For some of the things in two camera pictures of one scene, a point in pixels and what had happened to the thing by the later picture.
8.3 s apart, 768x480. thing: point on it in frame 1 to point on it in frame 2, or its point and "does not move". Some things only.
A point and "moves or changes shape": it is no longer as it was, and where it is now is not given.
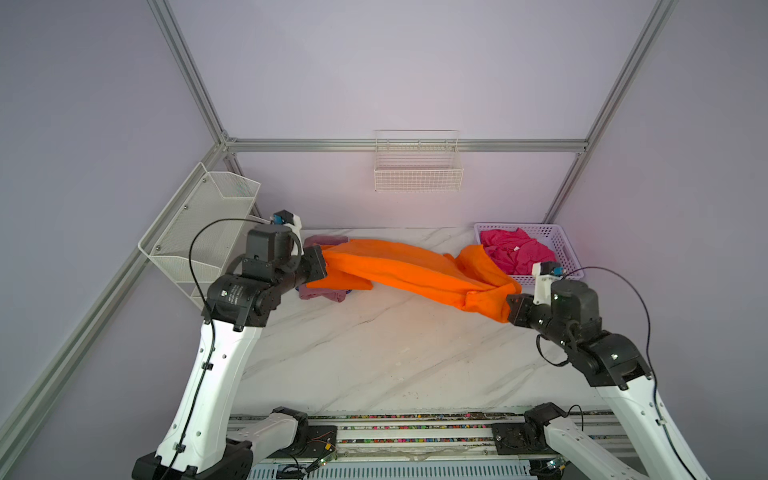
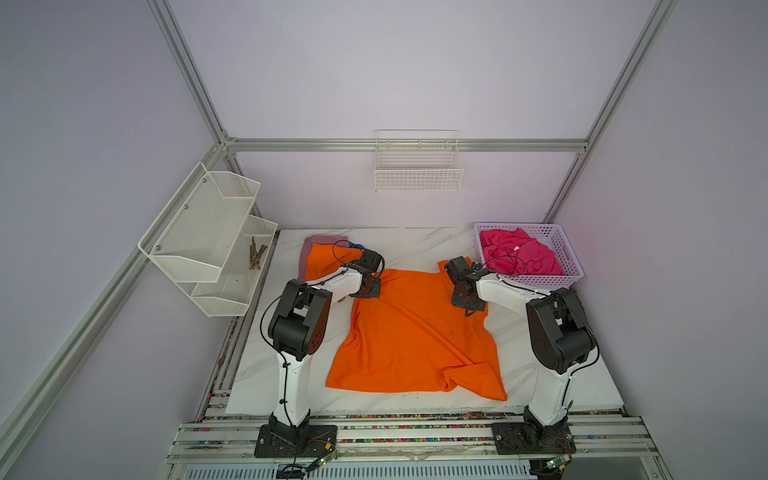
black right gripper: (519, 308) to (456, 301)
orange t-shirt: (468, 277) moves or changes shape
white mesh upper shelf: (205, 195) does not move
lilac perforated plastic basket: (551, 235) does not move
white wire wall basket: (418, 160) does not move
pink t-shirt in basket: (516, 250) does not move
